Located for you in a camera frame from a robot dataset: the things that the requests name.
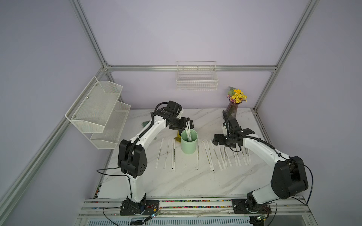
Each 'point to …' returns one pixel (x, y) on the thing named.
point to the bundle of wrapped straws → (188, 130)
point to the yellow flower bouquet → (235, 95)
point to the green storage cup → (189, 147)
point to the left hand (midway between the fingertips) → (184, 127)
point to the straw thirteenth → (174, 154)
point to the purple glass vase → (231, 110)
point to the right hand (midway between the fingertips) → (220, 143)
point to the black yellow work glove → (183, 121)
